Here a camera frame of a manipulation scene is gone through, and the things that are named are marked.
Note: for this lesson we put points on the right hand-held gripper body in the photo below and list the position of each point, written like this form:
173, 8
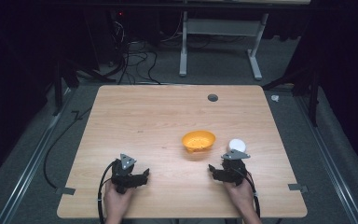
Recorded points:
234, 169

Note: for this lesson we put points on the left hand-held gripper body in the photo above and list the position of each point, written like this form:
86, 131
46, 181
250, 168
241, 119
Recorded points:
122, 177

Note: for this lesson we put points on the white round container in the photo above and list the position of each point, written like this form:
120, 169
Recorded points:
237, 144

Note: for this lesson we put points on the orange plastic bowl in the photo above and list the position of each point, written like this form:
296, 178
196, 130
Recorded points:
198, 141

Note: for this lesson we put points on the person's left hand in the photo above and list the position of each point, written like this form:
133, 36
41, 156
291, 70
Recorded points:
117, 200

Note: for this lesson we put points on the grey tape piece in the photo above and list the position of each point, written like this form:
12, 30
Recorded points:
297, 187
66, 190

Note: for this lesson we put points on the small white floor scrap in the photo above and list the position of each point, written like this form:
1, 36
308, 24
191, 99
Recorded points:
275, 98

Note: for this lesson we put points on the black metal stand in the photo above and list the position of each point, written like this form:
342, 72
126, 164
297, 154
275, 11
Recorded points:
58, 90
313, 93

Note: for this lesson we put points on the metal floor rail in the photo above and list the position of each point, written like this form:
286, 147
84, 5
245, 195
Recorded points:
329, 158
28, 171

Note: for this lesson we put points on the white metal desk frame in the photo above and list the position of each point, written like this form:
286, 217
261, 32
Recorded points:
220, 27

